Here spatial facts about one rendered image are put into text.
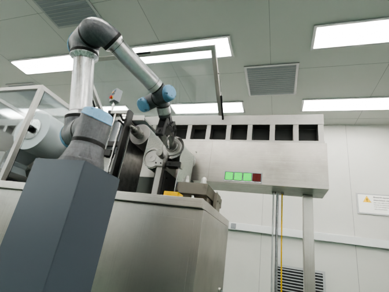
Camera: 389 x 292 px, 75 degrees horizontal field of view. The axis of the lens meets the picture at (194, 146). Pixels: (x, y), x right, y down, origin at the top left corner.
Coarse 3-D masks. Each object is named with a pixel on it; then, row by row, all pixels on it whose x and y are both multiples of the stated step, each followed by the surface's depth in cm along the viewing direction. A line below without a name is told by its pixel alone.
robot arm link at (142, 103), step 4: (144, 96) 130; (148, 96) 126; (140, 100) 127; (144, 100) 126; (148, 100) 126; (140, 104) 128; (144, 104) 126; (148, 104) 127; (152, 104) 126; (140, 108) 129; (144, 108) 127; (148, 108) 128; (152, 108) 131
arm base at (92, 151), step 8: (72, 144) 86; (80, 144) 86; (88, 144) 86; (96, 144) 88; (64, 152) 85; (72, 152) 83; (80, 152) 84; (88, 152) 86; (96, 152) 87; (88, 160) 84; (96, 160) 86
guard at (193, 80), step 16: (96, 64) 201; (112, 64) 197; (160, 64) 186; (176, 64) 182; (192, 64) 179; (208, 64) 176; (96, 80) 209; (112, 80) 204; (128, 80) 200; (176, 80) 189; (192, 80) 185; (208, 80) 182; (128, 96) 209; (176, 96) 197; (192, 96) 193; (208, 96) 189; (144, 112) 213; (176, 112) 205; (192, 112) 201; (208, 112) 197
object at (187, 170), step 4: (180, 156) 151; (180, 160) 150; (184, 160) 157; (184, 164) 157; (188, 164) 164; (184, 168) 157; (188, 168) 164; (180, 172) 151; (184, 172) 157; (188, 172) 164; (180, 176) 151; (184, 176) 157; (176, 180) 146; (180, 180) 151; (176, 184) 145
